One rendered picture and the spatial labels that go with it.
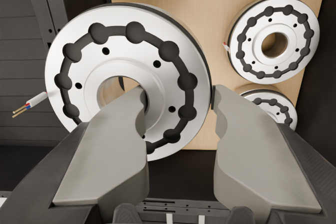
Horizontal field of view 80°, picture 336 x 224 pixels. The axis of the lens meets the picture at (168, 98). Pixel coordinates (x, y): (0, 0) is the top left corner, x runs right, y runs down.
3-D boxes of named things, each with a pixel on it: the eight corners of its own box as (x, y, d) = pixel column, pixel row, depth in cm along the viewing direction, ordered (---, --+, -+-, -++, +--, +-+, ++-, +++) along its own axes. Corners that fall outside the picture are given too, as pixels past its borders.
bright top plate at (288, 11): (231, 1, 23) (232, 1, 22) (327, -7, 22) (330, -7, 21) (226, 84, 27) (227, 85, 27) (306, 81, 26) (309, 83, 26)
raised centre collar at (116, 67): (78, 57, 12) (72, 59, 11) (164, 55, 11) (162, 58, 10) (94, 129, 14) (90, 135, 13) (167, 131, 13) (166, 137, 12)
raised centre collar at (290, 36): (253, 24, 23) (255, 24, 23) (299, 21, 23) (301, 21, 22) (249, 65, 25) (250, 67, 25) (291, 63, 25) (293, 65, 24)
